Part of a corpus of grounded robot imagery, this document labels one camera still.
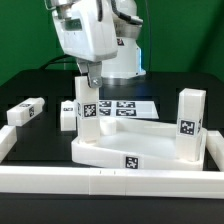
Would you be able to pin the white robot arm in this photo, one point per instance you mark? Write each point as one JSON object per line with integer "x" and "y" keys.
{"x": 127, "y": 63}

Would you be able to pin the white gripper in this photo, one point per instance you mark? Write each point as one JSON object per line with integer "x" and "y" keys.
{"x": 85, "y": 30}

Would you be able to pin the white left fence wall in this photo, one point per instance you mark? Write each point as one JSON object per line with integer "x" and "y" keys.
{"x": 8, "y": 138}

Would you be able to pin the white right fence wall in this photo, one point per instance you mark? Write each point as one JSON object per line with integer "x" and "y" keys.
{"x": 215, "y": 146}

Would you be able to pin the white marker base plate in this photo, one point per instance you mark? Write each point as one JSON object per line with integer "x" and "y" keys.
{"x": 129, "y": 109}

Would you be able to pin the white front fence wall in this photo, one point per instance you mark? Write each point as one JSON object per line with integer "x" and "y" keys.
{"x": 118, "y": 182}

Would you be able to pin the white desk top tray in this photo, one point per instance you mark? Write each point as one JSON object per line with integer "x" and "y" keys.
{"x": 136, "y": 144}

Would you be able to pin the white fence wall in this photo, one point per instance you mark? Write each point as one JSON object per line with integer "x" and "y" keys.
{"x": 118, "y": 182}
{"x": 215, "y": 146}
{"x": 8, "y": 138}

